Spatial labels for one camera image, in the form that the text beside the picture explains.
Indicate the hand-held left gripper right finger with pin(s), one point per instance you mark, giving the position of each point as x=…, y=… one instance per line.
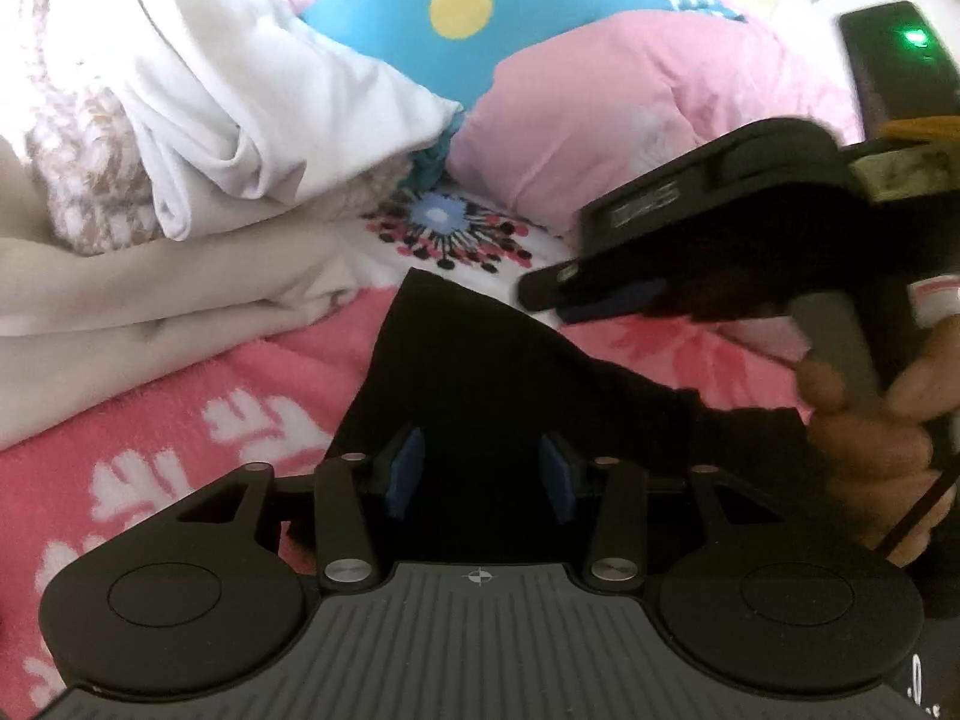
x=553, y=472

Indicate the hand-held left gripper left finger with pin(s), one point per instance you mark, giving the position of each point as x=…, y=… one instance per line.
x=405, y=469

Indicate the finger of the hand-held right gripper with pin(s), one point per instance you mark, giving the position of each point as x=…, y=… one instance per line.
x=592, y=292

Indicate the black shirt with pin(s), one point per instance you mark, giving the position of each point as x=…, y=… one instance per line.
x=480, y=382

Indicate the person's right hand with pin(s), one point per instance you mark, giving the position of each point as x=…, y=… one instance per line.
x=870, y=465

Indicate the pink grey floral quilt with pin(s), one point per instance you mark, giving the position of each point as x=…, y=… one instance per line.
x=600, y=112

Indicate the pink floral bed blanket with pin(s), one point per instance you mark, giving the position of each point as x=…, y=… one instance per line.
x=187, y=420

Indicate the blue cartoon print quilt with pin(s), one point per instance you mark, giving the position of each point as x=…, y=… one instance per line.
x=525, y=37

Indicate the beige cloth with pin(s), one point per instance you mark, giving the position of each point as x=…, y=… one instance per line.
x=150, y=300

